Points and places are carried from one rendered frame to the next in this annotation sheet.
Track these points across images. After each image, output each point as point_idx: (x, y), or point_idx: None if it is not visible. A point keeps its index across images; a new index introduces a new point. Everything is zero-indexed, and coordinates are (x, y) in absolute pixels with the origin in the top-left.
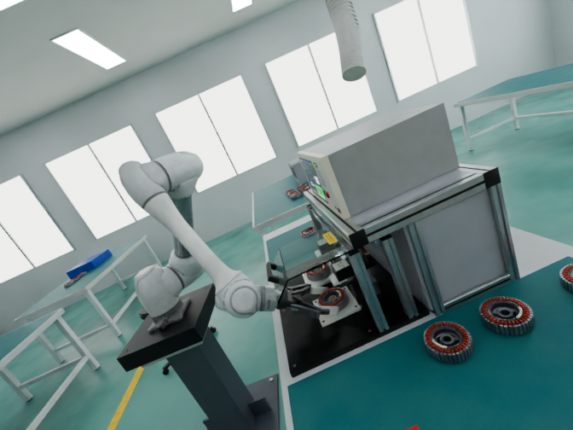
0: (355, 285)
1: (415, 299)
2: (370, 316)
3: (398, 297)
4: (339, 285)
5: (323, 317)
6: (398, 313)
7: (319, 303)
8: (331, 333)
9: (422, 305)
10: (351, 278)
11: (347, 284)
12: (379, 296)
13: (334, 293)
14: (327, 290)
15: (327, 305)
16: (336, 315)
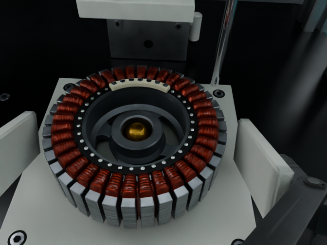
0: (79, 62)
1: (265, 5)
2: (277, 86)
3: (234, 18)
4: (9, 101)
5: (208, 238)
6: (298, 39)
7: (134, 198)
8: (321, 243)
9: (289, 5)
10: (23, 59)
11: (40, 79)
12: (197, 42)
13: (101, 112)
14: (66, 115)
15: (199, 158)
16: (227, 171)
